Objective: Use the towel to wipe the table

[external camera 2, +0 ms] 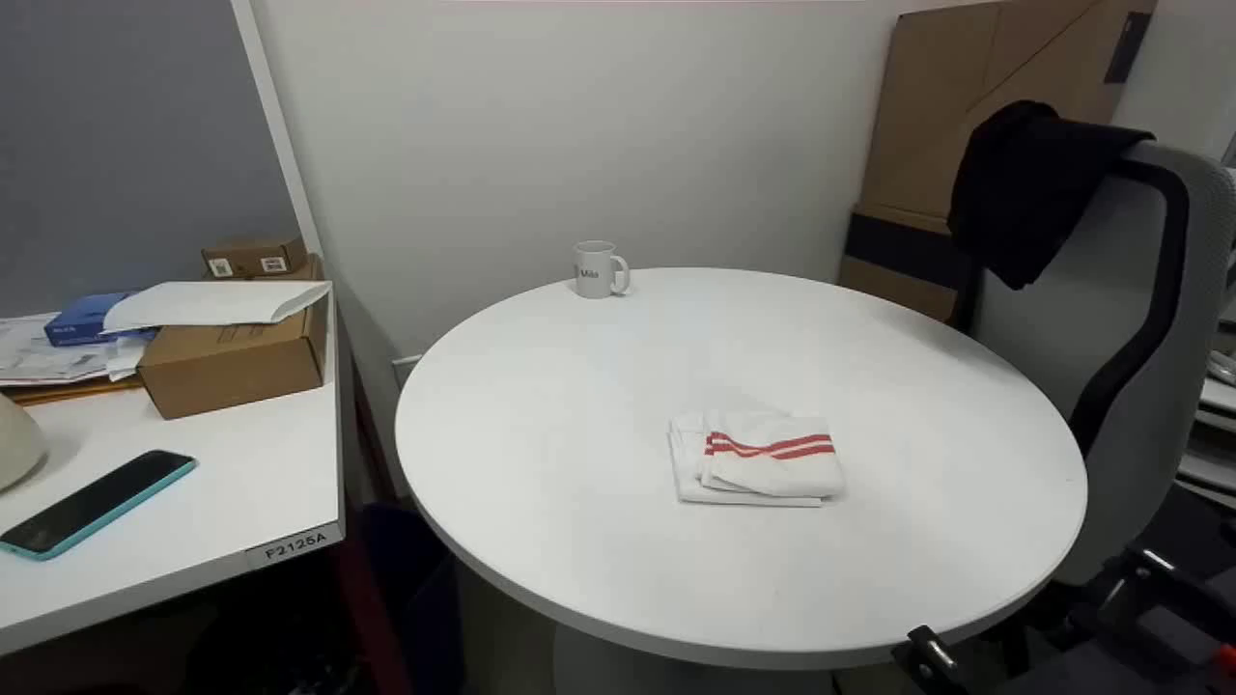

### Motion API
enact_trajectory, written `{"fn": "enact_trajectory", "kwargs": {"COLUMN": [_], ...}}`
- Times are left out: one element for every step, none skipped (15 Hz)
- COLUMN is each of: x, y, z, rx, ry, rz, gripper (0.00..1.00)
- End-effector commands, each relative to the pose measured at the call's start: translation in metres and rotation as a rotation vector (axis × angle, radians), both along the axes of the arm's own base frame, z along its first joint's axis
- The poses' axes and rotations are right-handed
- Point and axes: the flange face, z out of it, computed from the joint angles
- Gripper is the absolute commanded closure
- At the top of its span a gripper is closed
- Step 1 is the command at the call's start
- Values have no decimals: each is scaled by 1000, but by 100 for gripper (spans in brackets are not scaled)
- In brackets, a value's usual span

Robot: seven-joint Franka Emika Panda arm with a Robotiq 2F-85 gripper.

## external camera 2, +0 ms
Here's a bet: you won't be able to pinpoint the black clamp at table edge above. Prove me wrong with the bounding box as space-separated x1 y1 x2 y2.
891 627 1010 695

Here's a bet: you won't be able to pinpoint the white ceramic mug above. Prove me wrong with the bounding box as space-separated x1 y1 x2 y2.
572 247 628 296

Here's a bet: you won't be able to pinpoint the white towel with red stripes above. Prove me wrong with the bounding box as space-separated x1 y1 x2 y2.
670 411 846 510

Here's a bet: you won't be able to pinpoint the grey office chair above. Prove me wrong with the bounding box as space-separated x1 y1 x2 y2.
972 147 1236 584

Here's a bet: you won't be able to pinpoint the brown cardboard box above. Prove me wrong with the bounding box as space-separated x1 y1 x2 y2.
139 306 327 418

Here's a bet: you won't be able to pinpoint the black cloth on chair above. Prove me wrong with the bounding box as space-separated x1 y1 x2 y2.
949 101 1146 290

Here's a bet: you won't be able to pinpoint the smartphone with teal case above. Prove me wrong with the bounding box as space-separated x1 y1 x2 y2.
0 448 197 559

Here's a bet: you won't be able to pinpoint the large flat cardboard sheet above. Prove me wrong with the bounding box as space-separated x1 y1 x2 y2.
837 0 1160 322

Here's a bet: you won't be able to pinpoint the blue packet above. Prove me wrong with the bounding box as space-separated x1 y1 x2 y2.
44 294 116 348

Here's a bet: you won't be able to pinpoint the white rectangular side desk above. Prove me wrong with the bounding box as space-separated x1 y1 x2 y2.
0 335 344 653

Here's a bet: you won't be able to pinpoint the papers on side desk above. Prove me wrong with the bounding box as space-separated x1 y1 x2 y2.
0 313 148 386

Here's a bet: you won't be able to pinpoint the beige rounded object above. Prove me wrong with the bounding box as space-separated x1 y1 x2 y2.
0 395 45 492

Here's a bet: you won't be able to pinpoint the small open cardboard box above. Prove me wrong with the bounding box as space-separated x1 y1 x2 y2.
201 240 316 283

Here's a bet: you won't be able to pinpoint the white padded envelope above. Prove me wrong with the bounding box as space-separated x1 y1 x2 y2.
106 283 327 332

